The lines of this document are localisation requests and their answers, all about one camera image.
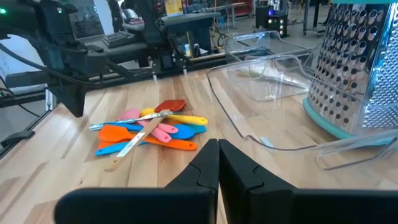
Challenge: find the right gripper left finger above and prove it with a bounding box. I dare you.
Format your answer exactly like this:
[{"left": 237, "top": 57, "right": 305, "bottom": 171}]
[{"left": 54, "top": 139, "right": 220, "bottom": 224}]

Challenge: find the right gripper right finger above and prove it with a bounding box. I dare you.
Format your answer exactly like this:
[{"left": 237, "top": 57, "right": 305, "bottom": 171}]
[{"left": 219, "top": 139, "right": 398, "bottom": 224}]

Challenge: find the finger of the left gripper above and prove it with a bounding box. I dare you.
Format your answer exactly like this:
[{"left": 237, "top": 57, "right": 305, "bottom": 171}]
[{"left": 49, "top": 84, "right": 88, "bottom": 118}]

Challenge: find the blue silicone spatula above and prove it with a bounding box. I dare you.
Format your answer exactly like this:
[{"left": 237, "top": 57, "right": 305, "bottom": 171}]
[{"left": 95, "top": 141, "right": 147, "bottom": 157}]

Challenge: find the blue silicone spoon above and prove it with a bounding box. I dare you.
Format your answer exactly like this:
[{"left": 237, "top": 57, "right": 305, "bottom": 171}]
[{"left": 107, "top": 122, "right": 207, "bottom": 140}]

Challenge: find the yellow silicone spoon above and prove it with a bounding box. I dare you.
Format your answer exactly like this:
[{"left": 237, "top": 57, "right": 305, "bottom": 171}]
[{"left": 140, "top": 107, "right": 209, "bottom": 126}]

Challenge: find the open laptop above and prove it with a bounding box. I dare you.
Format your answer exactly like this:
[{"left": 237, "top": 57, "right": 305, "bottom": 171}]
[{"left": 67, "top": 0, "right": 107, "bottom": 40}]

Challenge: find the black keyboard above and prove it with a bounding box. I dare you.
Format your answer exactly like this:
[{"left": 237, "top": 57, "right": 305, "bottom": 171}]
[{"left": 101, "top": 30, "right": 135, "bottom": 50}]

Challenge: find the clear plastic bin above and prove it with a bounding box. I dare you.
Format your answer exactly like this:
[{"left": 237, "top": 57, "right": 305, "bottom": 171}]
[
  {"left": 223, "top": 30, "right": 314, "bottom": 103},
  {"left": 206, "top": 54, "right": 398, "bottom": 172}
]

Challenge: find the yellow sign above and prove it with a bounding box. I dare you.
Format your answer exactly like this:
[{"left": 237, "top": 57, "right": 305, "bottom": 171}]
[{"left": 164, "top": 0, "right": 185, "bottom": 17}]

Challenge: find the grey computer cart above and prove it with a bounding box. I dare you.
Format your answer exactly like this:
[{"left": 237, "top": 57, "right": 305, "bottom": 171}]
[{"left": 155, "top": 11, "right": 222, "bottom": 56}]

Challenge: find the teal metal box grater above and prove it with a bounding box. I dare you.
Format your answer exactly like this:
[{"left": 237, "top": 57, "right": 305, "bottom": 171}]
[{"left": 302, "top": 0, "right": 398, "bottom": 146}]

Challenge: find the black computer with lights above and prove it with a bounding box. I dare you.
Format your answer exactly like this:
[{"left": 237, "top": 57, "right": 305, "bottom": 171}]
[{"left": 255, "top": 6, "right": 289, "bottom": 38}]

